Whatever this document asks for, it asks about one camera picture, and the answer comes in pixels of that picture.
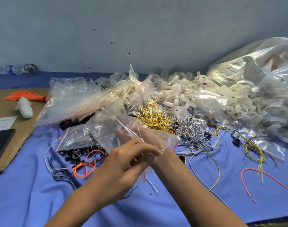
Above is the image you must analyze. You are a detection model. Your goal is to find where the clear plastic water bottle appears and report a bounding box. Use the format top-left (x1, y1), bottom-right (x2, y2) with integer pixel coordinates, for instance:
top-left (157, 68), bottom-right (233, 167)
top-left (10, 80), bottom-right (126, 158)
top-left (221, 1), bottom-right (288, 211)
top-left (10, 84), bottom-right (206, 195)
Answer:
top-left (0, 64), bottom-right (26, 76)

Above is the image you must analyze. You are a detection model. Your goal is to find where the long yellow green wire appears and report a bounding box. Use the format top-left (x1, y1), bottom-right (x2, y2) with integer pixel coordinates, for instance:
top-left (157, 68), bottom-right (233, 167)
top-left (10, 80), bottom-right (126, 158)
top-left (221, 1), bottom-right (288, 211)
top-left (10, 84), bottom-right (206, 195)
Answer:
top-left (183, 145), bottom-right (231, 209)

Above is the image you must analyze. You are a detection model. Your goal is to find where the person's left forearm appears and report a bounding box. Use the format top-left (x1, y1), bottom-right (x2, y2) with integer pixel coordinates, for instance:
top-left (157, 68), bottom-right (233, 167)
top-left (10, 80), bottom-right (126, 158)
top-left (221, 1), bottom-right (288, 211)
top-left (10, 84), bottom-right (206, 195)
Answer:
top-left (45, 179), bottom-right (131, 227)

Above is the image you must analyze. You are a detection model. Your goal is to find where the orange wire loop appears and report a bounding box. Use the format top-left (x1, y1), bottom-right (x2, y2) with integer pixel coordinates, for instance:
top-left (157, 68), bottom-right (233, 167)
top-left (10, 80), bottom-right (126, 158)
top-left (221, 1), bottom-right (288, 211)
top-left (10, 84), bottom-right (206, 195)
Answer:
top-left (71, 148), bottom-right (106, 179)

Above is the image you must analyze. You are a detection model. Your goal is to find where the pile of large plastic bags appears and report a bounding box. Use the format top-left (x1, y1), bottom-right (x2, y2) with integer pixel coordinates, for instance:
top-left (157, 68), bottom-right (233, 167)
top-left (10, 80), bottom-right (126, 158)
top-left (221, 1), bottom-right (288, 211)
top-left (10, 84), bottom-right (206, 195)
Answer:
top-left (207, 37), bottom-right (288, 144)

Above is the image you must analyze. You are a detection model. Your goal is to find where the heap of plastic bags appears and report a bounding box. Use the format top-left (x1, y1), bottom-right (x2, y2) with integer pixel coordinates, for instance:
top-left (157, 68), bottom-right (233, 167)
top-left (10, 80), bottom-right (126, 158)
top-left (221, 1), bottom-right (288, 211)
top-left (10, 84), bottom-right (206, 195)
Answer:
top-left (93, 64), bottom-right (160, 117)

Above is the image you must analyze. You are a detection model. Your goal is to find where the white handheld device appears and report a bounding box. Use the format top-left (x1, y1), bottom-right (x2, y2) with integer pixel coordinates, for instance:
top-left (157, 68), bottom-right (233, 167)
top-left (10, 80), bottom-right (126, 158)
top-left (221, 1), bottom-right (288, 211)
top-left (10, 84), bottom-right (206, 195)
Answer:
top-left (15, 96), bottom-right (34, 119)

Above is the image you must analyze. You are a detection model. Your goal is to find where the pile of grey white wires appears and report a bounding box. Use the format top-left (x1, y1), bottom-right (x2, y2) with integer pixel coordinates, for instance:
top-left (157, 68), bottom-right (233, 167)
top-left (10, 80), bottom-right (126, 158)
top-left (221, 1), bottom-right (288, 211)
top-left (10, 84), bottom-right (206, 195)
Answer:
top-left (174, 117), bottom-right (221, 150)

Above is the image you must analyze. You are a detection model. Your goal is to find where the pile of black plastic rings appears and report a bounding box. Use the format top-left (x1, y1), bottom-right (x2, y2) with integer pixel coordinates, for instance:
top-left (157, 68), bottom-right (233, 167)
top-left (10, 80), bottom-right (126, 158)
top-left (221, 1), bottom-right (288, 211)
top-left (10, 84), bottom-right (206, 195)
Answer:
top-left (58, 115), bottom-right (112, 165)

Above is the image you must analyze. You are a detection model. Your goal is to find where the person's right hand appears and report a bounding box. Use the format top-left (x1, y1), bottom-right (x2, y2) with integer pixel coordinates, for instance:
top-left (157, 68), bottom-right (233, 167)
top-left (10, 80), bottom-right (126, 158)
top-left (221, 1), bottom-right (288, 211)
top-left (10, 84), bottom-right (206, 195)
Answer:
top-left (116, 125), bottom-right (182, 164)

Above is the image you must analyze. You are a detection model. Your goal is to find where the pile of yellow wires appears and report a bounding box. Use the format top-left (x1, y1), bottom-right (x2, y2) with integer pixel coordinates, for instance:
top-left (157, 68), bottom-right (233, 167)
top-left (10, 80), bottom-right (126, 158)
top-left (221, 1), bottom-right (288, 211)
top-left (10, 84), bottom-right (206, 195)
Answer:
top-left (136, 101), bottom-right (180, 136)

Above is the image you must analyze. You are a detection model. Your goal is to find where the person's left hand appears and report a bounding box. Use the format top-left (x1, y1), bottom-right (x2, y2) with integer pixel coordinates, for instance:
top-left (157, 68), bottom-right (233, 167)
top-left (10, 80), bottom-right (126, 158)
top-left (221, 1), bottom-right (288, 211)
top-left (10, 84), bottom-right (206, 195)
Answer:
top-left (94, 138), bottom-right (162, 197)

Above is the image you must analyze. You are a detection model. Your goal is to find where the pile of white plastic wheels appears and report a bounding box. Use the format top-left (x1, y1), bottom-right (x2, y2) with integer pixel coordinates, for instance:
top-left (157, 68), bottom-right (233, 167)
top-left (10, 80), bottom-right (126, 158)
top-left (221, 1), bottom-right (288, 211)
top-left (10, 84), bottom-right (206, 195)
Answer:
top-left (148, 70), bottom-right (288, 141)

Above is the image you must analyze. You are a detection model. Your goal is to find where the red-zip plastic bag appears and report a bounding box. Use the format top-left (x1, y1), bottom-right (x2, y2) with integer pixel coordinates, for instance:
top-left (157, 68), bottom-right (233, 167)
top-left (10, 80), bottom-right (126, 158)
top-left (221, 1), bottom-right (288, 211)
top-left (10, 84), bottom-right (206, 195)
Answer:
top-left (55, 124), bottom-right (95, 152)

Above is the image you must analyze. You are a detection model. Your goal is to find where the red wire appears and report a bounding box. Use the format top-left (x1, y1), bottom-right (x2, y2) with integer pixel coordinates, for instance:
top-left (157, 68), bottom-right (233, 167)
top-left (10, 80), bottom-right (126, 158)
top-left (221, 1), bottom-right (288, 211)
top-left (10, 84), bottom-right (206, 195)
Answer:
top-left (240, 167), bottom-right (288, 204)

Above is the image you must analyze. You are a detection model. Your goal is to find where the orange tie bundle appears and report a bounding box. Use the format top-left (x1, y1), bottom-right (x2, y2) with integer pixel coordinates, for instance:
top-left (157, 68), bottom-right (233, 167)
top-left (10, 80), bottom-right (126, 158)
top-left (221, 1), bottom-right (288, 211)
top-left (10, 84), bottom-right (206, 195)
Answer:
top-left (3, 90), bottom-right (50, 103)

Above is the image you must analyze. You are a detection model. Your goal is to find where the brown cardboard sheet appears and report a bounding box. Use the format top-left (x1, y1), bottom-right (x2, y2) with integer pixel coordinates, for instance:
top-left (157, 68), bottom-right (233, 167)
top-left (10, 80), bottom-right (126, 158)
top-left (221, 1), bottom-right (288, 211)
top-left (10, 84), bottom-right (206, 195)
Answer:
top-left (0, 88), bottom-right (50, 178)

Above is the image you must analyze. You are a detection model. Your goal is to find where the clear zip plastic bag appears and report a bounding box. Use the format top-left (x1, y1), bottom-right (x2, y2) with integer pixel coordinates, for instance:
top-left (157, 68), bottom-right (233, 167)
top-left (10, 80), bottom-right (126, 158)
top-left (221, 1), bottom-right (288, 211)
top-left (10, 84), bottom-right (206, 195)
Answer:
top-left (86, 98), bottom-right (180, 158)

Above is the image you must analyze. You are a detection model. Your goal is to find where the white paper sheet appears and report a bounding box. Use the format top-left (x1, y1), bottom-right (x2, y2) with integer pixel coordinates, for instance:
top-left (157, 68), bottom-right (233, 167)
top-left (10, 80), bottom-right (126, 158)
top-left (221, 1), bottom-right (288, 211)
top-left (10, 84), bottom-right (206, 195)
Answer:
top-left (0, 115), bottom-right (18, 132)

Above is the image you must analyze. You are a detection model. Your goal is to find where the black round wheel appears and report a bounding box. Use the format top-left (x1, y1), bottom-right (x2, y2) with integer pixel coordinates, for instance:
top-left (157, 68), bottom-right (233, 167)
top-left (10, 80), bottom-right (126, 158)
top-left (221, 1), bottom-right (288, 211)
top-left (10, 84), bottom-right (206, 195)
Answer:
top-left (23, 63), bottom-right (40, 76)

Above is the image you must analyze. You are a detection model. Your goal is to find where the stack of plastic bags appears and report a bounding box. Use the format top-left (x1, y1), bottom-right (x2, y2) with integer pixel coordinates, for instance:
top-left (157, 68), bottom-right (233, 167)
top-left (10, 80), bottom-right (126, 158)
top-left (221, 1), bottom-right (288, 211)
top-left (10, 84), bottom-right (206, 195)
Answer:
top-left (35, 76), bottom-right (108, 127)

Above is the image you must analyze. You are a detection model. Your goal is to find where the blue cloth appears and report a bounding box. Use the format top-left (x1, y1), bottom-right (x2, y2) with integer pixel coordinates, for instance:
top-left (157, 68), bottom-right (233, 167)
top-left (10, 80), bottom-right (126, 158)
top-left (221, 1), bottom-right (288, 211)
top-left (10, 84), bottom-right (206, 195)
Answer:
top-left (0, 70), bottom-right (288, 227)

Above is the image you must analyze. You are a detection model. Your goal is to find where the person's right forearm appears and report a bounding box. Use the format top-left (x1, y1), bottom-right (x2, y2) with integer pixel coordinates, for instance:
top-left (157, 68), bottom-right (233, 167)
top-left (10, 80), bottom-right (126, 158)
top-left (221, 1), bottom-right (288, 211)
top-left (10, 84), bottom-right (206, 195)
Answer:
top-left (152, 149), bottom-right (250, 227)

